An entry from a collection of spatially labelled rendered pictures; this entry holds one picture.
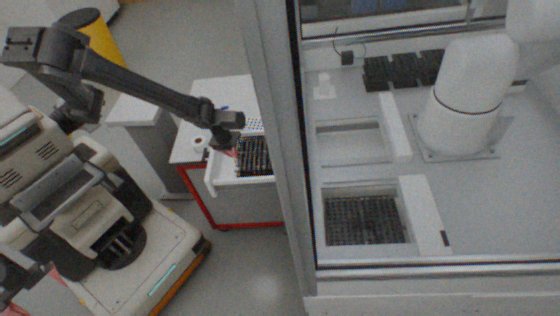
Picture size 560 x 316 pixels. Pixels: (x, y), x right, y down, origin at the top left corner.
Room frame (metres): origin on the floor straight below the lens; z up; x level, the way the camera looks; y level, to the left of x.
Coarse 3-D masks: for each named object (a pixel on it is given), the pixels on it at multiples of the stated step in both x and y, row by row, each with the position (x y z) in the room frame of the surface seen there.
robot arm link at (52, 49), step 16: (16, 32) 0.67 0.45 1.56; (32, 32) 0.65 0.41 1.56; (48, 32) 0.64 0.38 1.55; (64, 32) 0.65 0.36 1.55; (16, 48) 0.63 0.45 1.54; (32, 48) 0.62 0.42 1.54; (48, 48) 0.61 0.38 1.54; (64, 48) 0.62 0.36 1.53; (16, 64) 0.62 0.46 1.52; (32, 64) 0.60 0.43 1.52; (48, 64) 0.59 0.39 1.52; (64, 64) 0.60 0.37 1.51; (48, 80) 0.69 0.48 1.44; (64, 96) 0.75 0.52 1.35; (80, 96) 0.77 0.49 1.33; (80, 112) 0.79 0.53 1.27; (96, 112) 0.82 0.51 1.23
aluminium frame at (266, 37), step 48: (240, 0) 0.26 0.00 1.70; (288, 0) 0.26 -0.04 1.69; (288, 48) 0.25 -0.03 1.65; (288, 96) 0.25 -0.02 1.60; (288, 144) 0.25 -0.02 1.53; (288, 192) 0.26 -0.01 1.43; (336, 288) 0.24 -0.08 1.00; (384, 288) 0.23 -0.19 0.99; (432, 288) 0.21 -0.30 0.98; (480, 288) 0.19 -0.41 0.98; (528, 288) 0.17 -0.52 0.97
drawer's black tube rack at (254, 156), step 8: (248, 136) 0.92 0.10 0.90; (256, 136) 0.91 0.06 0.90; (264, 136) 0.90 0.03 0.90; (248, 144) 0.88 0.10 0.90; (256, 144) 0.87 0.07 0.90; (264, 144) 0.86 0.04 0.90; (248, 152) 0.83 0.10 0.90; (256, 152) 0.83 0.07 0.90; (264, 152) 0.82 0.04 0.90; (240, 160) 0.80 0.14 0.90; (248, 160) 0.80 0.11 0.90; (256, 160) 0.81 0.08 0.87; (264, 160) 0.78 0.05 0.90; (240, 168) 0.76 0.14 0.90; (248, 168) 0.75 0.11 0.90; (256, 168) 0.77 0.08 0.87; (264, 168) 0.74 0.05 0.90; (272, 168) 0.76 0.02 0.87; (240, 176) 0.75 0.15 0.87; (248, 176) 0.75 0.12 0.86
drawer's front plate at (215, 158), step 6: (210, 150) 0.86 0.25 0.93; (210, 156) 0.83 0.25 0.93; (216, 156) 0.85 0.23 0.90; (210, 162) 0.80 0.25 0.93; (216, 162) 0.83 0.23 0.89; (210, 168) 0.77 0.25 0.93; (216, 168) 0.81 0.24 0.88; (210, 174) 0.74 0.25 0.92; (216, 174) 0.79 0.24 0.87; (204, 180) 0.72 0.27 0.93; (210, 180) 0.73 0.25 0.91; (210, 186) 0.71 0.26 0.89; (210, 192) 0.71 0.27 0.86; (216, 192) 0.73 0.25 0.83
